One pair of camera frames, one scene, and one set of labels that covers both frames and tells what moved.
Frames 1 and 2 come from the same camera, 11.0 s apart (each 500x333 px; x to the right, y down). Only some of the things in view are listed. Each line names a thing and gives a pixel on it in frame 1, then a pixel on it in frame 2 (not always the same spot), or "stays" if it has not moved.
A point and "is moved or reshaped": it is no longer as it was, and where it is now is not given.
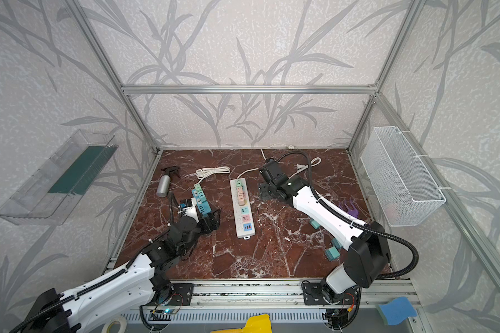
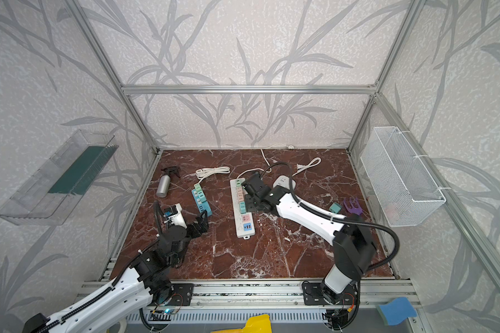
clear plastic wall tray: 47,198 stays
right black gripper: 269,173 → 255,190
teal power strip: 202,203 stays
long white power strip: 244,222 stays
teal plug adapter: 314,223 is moved or reshaped
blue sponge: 396,311 stays
